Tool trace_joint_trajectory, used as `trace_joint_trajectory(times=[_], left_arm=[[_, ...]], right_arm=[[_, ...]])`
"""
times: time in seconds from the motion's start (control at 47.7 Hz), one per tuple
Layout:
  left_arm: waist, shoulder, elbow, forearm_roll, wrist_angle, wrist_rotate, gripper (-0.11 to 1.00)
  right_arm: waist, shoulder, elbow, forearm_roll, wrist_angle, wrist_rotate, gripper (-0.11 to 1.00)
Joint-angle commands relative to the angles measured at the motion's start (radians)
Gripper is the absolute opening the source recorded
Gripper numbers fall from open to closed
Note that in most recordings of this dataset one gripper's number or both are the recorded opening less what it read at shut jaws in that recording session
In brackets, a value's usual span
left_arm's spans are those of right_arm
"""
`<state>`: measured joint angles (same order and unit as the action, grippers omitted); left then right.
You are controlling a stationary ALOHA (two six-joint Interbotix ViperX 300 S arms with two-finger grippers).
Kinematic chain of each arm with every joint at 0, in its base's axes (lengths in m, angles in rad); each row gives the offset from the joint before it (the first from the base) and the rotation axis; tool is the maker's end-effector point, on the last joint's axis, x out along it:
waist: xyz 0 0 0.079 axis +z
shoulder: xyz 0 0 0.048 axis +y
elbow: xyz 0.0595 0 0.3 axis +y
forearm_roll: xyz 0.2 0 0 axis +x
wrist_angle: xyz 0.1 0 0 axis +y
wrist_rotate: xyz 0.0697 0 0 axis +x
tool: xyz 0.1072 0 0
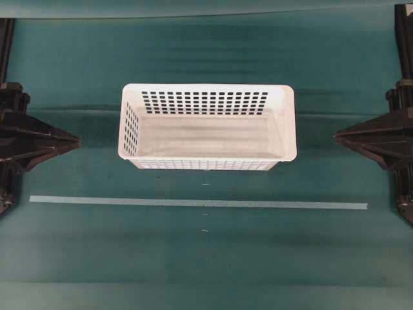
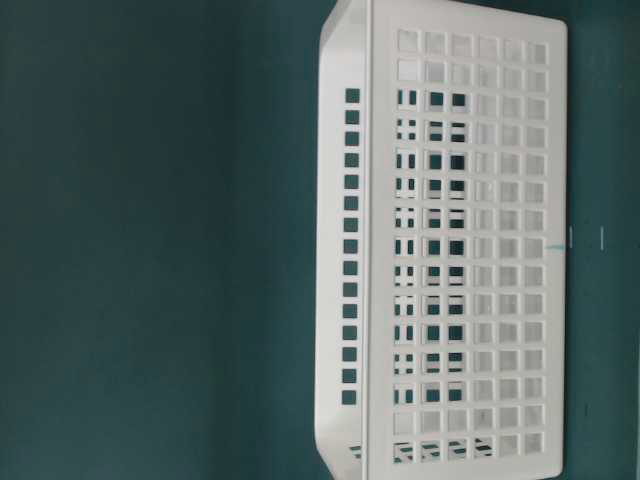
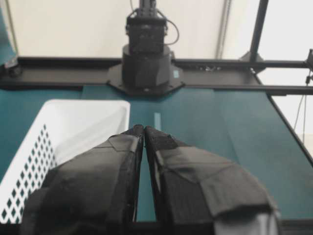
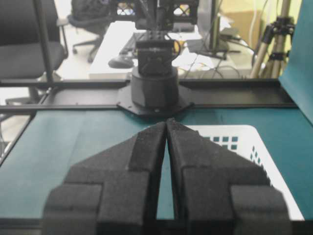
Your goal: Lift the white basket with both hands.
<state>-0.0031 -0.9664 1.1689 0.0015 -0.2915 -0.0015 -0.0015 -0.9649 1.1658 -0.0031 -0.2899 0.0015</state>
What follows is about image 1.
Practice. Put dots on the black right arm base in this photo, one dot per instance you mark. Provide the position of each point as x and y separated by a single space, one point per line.
403 28

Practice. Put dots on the white perforated plastic basket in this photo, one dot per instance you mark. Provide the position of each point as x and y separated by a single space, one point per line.
207 126

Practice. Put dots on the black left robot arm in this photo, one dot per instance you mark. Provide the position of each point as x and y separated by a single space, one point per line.
14 99

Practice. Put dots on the white tape strip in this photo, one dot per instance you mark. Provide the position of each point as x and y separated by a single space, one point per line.
199 203

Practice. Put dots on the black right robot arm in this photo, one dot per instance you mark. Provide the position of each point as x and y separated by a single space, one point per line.
386 139

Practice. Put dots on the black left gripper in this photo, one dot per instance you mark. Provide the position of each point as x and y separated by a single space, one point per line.
27 141

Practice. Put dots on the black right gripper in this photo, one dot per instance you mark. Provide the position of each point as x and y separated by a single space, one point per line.
386 139

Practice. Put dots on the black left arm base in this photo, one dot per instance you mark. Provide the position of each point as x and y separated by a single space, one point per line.
7 179

